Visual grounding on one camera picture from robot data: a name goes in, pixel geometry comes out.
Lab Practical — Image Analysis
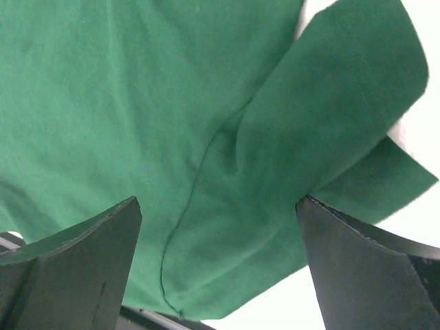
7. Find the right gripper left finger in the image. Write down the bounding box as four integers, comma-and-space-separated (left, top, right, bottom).
1, 197, 142, 330

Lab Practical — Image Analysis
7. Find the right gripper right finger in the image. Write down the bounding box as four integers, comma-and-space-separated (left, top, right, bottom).
296, 196, 439, 330

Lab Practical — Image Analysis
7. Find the green t shirt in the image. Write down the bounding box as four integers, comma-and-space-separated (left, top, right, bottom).
1, 1, 436, 320

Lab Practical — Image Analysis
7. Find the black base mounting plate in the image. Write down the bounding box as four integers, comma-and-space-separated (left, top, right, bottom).
1, 232, 214, 330

